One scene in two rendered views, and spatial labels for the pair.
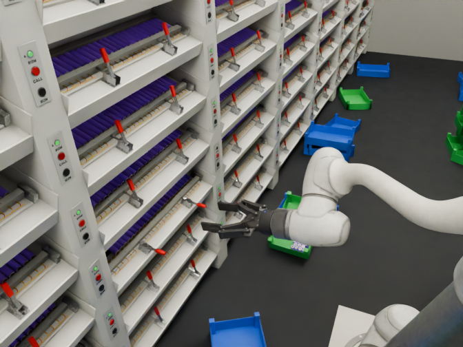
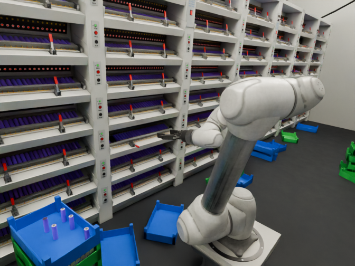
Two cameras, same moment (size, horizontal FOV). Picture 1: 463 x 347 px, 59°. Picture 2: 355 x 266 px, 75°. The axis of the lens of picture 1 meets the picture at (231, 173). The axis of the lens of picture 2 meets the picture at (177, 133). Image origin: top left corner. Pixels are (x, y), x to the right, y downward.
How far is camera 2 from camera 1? 61 cm
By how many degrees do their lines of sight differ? 20
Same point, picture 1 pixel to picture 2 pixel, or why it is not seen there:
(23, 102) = (87, 42)
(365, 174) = not seen: hidden behind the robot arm
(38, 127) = (91, 54)
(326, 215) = (210, 130)
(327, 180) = (216, 115)
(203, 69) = (181, 73)
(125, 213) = (124, 119)
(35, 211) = (82, 92)
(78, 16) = (120, 21)
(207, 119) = (179, 98)
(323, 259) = not seen: hidden behind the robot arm
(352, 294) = not seen: hidden behind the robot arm
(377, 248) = (269, 201)
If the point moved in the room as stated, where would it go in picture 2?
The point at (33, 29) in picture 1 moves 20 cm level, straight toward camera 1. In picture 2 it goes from (99, 17) to (89, 11)
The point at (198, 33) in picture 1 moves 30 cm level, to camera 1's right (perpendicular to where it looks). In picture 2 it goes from (181, 55) to (223, 58)
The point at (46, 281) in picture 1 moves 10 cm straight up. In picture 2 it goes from (78, 126) to (76, 109)
